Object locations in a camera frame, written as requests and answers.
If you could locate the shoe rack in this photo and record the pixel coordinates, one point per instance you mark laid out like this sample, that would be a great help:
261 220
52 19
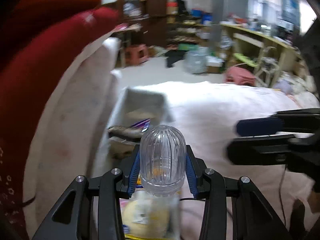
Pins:
185 33

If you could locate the pink plastic stool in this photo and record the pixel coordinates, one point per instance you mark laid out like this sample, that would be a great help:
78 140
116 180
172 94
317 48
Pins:
240 76
135 53

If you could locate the black cloth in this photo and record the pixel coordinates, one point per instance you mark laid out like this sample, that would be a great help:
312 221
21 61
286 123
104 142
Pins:
175 57

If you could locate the white storage box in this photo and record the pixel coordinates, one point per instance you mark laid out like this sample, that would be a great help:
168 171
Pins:
147 100

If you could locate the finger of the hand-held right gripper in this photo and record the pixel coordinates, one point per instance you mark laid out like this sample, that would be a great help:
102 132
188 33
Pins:
257 127
257 151

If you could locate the light wooden desk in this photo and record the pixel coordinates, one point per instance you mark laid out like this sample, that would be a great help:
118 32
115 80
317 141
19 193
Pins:
252 33

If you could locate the grey refrigerator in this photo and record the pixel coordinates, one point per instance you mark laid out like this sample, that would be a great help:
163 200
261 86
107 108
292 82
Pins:
230 7

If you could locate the clear plastic bag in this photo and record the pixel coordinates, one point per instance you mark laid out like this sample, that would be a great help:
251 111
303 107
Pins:
197 60

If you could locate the pale patterned cloth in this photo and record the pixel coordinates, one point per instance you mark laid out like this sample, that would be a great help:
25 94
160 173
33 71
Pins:
297 85

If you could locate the black backpack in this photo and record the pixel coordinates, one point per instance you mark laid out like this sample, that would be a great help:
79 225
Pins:
180 5

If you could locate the white frame chair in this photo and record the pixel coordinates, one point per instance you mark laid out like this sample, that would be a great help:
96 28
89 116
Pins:
268 63

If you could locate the blue cardboard box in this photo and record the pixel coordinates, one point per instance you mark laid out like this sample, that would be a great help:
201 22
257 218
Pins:
197 12
207 19

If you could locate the dark wooden cabinet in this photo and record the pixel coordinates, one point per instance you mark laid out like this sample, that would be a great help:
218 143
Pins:
155 0

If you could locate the yellow bread packet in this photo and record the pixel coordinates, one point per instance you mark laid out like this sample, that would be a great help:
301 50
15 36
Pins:
147 215

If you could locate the red quilt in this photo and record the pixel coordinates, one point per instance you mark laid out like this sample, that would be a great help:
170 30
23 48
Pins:
50 2
37 80

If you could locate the purple snack bag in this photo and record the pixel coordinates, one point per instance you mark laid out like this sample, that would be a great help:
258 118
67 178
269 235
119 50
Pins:
142 125

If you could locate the red shoe box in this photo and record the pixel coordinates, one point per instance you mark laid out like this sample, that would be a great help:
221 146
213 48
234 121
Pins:
172 5

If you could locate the clear plastic jar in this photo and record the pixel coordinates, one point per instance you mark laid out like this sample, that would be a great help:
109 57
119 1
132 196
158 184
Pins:
162 155

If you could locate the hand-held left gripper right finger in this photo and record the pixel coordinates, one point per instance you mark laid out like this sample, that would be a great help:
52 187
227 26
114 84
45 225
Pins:
191 177

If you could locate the light green board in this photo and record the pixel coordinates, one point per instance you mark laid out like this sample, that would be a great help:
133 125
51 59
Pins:
246 60

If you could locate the white bed blanket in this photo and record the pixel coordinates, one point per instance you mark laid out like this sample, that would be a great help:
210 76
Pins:
225 110

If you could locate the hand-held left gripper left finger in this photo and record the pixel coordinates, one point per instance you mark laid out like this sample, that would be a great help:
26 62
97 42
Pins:
133 177

